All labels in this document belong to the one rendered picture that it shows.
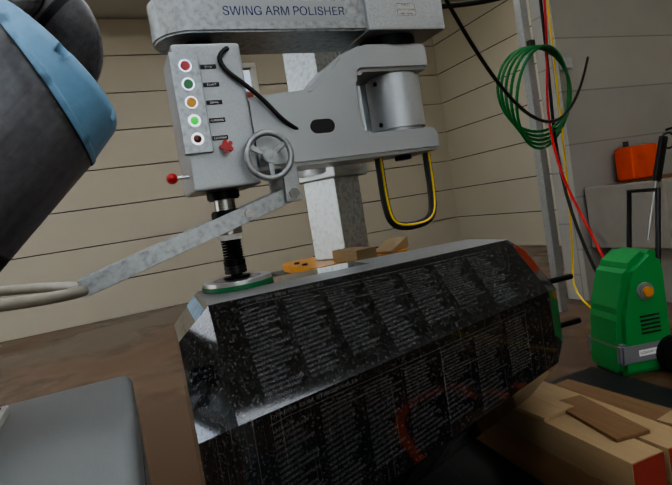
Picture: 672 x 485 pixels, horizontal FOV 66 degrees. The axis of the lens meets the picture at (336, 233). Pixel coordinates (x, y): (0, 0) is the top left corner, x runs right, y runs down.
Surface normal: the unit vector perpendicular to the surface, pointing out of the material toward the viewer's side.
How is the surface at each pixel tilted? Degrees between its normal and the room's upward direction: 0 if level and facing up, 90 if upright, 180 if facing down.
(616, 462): 90
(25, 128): 105
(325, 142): 90
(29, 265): 90
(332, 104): 90
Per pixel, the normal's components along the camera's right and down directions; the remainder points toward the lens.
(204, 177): 0.39, -0.01
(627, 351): 0.12, 0.04
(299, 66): -0.60, 0.14
